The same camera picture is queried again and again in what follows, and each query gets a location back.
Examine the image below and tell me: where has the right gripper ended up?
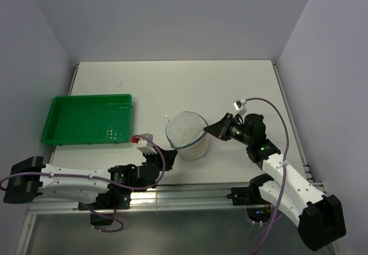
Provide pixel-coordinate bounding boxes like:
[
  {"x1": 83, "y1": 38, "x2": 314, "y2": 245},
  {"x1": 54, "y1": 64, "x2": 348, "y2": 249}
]
[{"x1": 205, "y1": 112, "x2": 252, "y2": 146}]

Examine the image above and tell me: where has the white mesh laundry bag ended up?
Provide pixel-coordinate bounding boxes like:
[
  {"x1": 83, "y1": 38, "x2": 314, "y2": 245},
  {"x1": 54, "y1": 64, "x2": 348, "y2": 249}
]
[{"x1": 165, "y1": 111, "x2": 209, "y2": 161}]

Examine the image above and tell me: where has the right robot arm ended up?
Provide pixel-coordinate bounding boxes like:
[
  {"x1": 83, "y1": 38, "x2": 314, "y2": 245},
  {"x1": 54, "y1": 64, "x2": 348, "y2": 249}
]
[{"x1": 204, "y1": 113, "x2": 346, "y2": 251}]

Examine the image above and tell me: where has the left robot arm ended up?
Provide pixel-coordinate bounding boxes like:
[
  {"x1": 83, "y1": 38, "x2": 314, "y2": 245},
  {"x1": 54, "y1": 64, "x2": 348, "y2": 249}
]
[{"x1": 1, "y1": 147, "x2": 178, "y2": 209}]

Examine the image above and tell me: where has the green plastic tray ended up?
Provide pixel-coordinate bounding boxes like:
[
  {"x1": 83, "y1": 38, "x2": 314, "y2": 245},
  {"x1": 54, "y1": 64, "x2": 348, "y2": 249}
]
[{"x1": 41, "y1": 94, "x2": 132, "y2": 146}]

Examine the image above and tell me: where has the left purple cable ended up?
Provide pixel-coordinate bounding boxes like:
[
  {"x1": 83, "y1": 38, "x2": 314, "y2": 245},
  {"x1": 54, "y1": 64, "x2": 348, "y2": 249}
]
[{"x1": 0, "y1": 134, "x2": 167, "y2": 234}]

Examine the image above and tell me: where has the purple cable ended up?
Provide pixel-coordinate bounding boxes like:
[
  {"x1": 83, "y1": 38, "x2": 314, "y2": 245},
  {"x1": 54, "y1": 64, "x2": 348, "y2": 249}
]
[
  {"x1": 0, "y1": 134, "x2": 167, "y2": 234},
  {"x1": 247, "y1": 96, "x2": 290, "y2": 255}
]

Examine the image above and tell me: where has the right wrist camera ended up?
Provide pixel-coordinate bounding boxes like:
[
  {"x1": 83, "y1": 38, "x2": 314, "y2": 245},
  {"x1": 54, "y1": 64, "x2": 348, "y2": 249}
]
[{"x1": 233, "y1": 99, "x2": 247, "y2": 117}]

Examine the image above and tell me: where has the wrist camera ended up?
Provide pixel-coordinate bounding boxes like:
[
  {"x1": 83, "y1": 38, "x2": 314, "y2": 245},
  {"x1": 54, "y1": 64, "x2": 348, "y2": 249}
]
[
  {"x1": 131, "y1": 134, "x2": 156, "y2": 154},
  {"x1": 233, "y1": 99, "x2": 247, "y2": 117}
]

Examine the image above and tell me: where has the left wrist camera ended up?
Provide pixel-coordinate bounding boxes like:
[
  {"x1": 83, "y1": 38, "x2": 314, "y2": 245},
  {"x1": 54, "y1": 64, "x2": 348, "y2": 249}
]
[{"x1": 131, "y1": 134, "x2": 156, "y2": 154}]

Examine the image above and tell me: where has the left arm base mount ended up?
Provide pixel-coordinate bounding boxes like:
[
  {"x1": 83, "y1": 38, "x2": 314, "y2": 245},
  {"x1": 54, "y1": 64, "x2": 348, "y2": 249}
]
[{"x1": 88, "y1": 190, "x2": 131, "y2": 227}]

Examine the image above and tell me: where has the aluminium frame rail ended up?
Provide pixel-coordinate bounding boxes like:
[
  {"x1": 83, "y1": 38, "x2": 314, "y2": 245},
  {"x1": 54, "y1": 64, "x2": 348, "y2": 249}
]
[{"x1": 27, "y1": 183, "x2": 248, "y2": 215}]

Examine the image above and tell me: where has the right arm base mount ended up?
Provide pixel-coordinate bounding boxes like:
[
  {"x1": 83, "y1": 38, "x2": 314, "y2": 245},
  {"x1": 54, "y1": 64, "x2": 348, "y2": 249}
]
[{"x1": 226, "y1": 186, "x2": 271, "y2": 225}]

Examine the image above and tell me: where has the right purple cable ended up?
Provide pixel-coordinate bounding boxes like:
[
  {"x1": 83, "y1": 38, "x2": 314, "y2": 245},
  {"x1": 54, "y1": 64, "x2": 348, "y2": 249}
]
[{"x1": 247, "y1": 96, "x2": 290, "y2": 255}]

